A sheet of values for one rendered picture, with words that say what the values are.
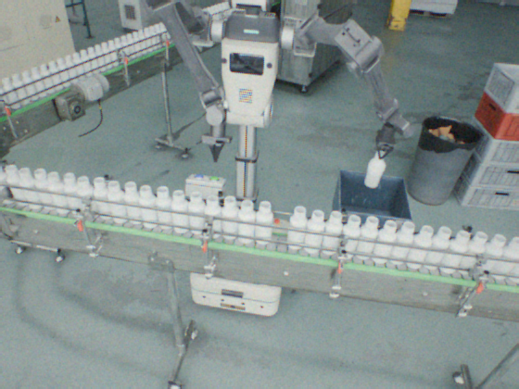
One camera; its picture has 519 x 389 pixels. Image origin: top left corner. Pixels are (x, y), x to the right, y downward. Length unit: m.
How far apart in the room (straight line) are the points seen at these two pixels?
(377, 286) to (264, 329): 1.05
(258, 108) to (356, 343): 1.43
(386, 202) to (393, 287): 0.66
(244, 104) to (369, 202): 0.80
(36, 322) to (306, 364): 1.57
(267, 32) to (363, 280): 1.04
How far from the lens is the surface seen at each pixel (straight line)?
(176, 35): 1.28
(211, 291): 2.25
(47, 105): 2.59
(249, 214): 1.28
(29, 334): 2.58
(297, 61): 4.88
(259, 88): 1.67
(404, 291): 1.47
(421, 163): 3.29
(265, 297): 2.19
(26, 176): 1.60
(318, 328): 2.38
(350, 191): 1.95
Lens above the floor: 1.98
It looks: 39 degrees down
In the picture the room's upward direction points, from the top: 4 degrees clockwise
